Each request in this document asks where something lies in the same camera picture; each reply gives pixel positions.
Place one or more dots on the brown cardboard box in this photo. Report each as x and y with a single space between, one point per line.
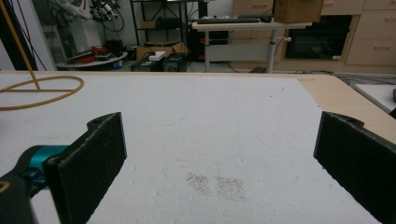
297 11

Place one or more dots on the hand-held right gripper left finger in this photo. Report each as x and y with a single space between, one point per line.
90 161

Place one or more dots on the round white platform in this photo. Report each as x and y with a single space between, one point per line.
93 63

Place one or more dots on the black keyboard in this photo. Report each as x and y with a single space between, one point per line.
229 20

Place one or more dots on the small white box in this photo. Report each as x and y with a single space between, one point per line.
157 56

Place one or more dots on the black metal shelf rack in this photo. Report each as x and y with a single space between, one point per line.
162 23

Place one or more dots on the open cardboard box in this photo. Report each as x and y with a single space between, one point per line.
162 48

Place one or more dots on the black equipment case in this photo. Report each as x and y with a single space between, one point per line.
162 64

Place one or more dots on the black built-in oven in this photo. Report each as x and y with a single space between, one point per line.
320 39

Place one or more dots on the light wooden cabinet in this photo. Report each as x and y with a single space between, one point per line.
373 34

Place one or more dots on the light wooden desk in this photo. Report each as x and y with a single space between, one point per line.
249 26

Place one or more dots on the white side table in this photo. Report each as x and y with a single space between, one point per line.
378 95

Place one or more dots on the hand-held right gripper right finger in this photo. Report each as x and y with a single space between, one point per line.
358 161

